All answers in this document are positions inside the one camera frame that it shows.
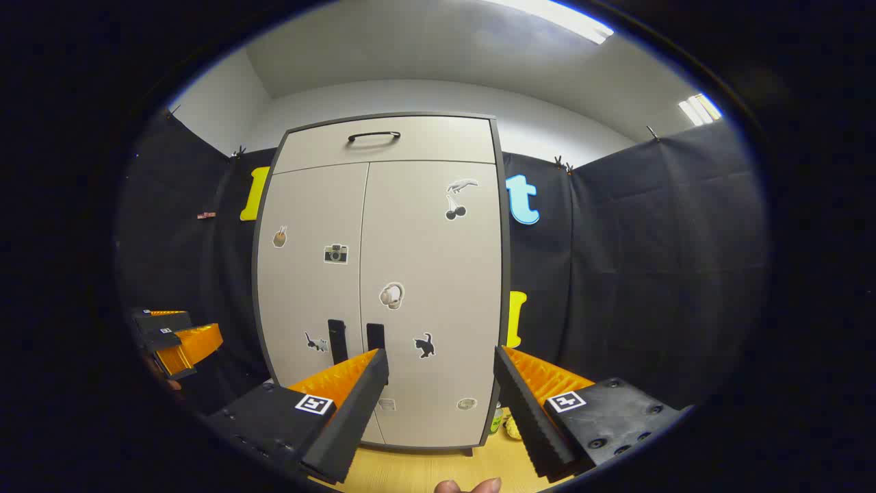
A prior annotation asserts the grey double-door shoe cabinet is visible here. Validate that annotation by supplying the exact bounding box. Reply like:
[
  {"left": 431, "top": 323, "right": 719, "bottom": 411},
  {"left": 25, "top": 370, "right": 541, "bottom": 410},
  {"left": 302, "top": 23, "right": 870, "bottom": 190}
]
[{"left": 251, "top": 112, "right": 513, "bottom": 457}]

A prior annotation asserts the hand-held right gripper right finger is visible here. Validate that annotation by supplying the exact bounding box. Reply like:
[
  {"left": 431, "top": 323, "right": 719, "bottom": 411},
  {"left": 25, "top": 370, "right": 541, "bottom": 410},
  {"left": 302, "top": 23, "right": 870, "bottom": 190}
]
[{"left": 493, "top": 346, "right": 686, "bottom": 481}]

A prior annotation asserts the small ceiling light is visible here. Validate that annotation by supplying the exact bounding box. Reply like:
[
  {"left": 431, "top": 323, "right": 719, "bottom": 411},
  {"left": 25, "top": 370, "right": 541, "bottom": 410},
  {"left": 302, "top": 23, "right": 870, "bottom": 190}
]
[{"left": 678, "top": 93, "right": 723, "bottom": 127}]

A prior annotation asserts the long ceiling light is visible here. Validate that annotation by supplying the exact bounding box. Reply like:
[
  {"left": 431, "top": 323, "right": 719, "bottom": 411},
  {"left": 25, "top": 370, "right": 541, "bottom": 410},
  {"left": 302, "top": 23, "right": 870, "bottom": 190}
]
[{"left": 489, "top": 0, "right": 615, "bottom": 45}]

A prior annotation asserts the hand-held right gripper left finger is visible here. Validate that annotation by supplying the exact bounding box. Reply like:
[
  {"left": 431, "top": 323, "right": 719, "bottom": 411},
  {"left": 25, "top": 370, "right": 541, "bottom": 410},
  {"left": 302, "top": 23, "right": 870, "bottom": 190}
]
[{"left": 204, "top": 347, "right": 391, "bottom": 485}]

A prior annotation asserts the beige cabinet drawer front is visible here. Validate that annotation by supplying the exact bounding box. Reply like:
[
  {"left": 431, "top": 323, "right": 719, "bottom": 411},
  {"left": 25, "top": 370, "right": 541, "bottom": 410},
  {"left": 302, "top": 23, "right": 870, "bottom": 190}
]
[{"left": 272, "top": 115, "right": 498, "bottom": 175}]

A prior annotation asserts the black backdrop cloth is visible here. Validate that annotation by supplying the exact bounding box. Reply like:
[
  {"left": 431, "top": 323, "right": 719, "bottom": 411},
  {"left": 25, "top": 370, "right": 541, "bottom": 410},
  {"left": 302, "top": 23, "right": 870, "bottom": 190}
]
[{"left": 116, "top": 110, "right": 771, "bottom": 420}]

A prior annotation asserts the beige cabinet door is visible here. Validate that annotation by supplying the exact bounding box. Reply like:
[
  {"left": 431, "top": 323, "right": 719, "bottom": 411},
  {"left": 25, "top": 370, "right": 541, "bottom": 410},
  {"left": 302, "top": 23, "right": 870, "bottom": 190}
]
[
  {"left": 255, "top": 163, "right": 385, "bottom": 446},
  {"left": 359, "top": 161, "right": 506, "bottom": 450}
]

